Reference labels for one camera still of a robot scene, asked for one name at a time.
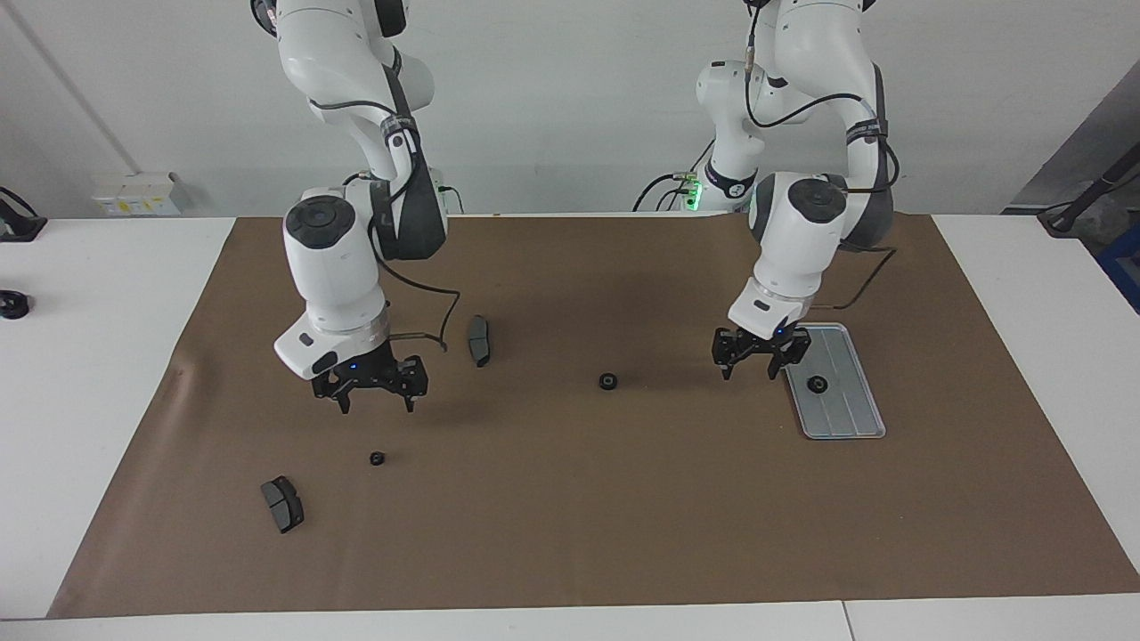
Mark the blue crate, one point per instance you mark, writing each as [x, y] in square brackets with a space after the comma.
[1124, 267]

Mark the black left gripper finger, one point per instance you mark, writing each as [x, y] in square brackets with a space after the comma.
[723, 352]
[791, 349]

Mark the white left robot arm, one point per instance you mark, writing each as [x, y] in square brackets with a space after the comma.
[793, 249]

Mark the white wall socket box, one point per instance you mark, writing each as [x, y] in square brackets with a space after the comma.
[134, 191]

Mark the black stand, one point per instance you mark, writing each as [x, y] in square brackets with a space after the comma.
[1069, 214]

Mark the black round knob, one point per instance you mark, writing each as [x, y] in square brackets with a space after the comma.
[12, 305]

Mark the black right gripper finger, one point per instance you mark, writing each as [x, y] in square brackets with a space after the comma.
[414, 383]
[343, 396]

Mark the grey metal tray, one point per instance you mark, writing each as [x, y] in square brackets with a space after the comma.
[846, 409]

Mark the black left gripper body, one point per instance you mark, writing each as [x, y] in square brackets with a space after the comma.
[761, 340]

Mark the black table clamp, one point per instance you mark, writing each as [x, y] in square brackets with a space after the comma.
[20, 227]

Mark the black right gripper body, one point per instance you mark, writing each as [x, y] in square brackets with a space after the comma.
[356, 369]

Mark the wide dark grey brake pad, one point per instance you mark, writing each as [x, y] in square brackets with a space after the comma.
[283, 506]

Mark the brown paper mat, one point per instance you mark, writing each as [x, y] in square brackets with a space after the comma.
[579, 499]

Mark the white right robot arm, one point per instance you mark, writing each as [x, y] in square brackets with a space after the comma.
[334, 267]

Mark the slim dark grey brake pad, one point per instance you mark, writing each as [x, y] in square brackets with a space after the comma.
[479, 340]

